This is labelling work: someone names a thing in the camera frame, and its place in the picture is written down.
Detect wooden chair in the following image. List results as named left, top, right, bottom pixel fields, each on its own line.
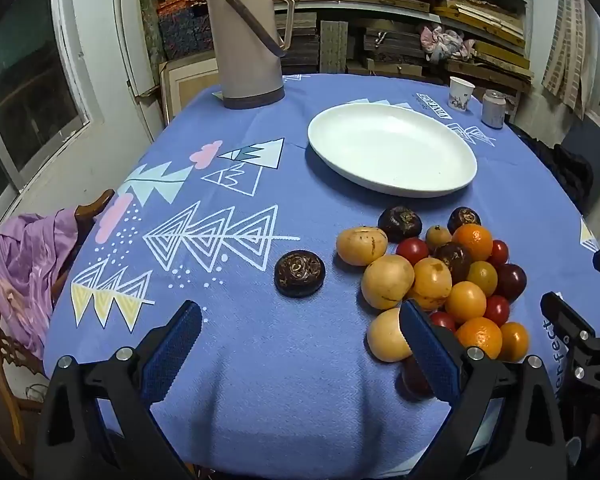
left=0, top=189, right=116, bottom=446

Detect green patterned panel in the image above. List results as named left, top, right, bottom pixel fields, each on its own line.
left=139, top=0, right=167, bottom=63

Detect brown perforated board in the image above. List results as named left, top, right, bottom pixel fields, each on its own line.
left=320, top=20, right=349, bottom=75

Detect yellow cherry tomato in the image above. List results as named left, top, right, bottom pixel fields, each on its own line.
left=466, top=261, right=499, bottom=297
left=445, top=281, right=487, bottom=324
left=500, top=321, right=531, bottom=363

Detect dark red plum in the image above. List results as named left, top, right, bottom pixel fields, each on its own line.
left=495, top=263, right=528, bottom=301
left=399, top=355, right=436, bottom=401

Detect silver drink can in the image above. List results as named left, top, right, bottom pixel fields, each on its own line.
left=481, top=90, right=507, bottom=129

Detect dark water chestnut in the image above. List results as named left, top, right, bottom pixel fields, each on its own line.
left=273, top=251, right=327, bottom=298
left=432, top=241, right=473, bottom=285
left=377, top=206, right=423, bottom=243
left=447, top=206, right=482, bottom=235

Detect orange mandarin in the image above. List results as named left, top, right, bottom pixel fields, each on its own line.
left=455, top=316, right=503, bottom=361
left=451, top=223, right=494, bottom=262

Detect white paper cup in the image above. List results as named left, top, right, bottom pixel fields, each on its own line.
left=448, top=76, right=476, bottom=112

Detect pink cloth bundle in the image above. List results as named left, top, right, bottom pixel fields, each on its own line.
left=420, top=24, right=476, bottom=63

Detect beige checkered curtain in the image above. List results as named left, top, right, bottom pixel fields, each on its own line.
left=542, top=0, right=588, bottom=118

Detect white oval plate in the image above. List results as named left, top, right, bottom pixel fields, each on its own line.
left=307, top=102, right=478, bottom=198

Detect white wooden slat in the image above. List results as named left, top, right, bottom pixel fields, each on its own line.
left=112, top=0, right=153, bottom=141

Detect beige framed panel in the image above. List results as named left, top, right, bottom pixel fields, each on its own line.
left=159, top=57, right=221, bottom=123

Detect purple satin cloth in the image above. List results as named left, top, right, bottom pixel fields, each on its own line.
left=0, top=210, right=88, bottom=361

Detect black cloth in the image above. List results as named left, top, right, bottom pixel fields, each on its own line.
left=510, top=122, right=595, bottom=211

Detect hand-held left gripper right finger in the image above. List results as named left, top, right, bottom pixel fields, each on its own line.
left=398, top=300, right=571, bottom=480

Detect blue printed tablecloth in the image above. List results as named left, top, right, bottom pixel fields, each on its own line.
left=45, top=72, right=600, bottom=480

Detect small brown longan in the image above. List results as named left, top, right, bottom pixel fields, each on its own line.
left=425, top=225, right=452, bottom=253

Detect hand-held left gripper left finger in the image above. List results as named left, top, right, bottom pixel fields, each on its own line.
left=32, top=300, right=204, bottom=480

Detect dark grey flat board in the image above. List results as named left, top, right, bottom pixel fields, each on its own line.
left=562, top=120, right=600, bottom=201

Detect blue floral fabric boxes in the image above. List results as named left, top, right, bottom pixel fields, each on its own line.
left=157, top=0, right=215, bottom=61

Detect yellow pepino melon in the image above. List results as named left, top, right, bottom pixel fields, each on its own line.
left=407, top=257, right=453, bottom=312
left=366, top=307, right=415, bottom=363
left=361, top=255, right=416, bottom=310
left=336, top=226, right=389, bottom=267

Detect red cherry tomato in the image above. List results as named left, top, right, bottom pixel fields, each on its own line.
left=483, top=295, right=511, bottom=327
left=395, top=237, right=431, bottom=267
left=429, top=311, right=457, bottom=335
left=487, top=240, right=510, bottom=267

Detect beige thermos flask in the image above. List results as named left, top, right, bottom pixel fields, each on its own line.
left=206, top=0, right=297, bottom=111

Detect white framed window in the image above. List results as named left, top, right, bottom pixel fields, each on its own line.
left=0, top=0, right=106, bottom=191

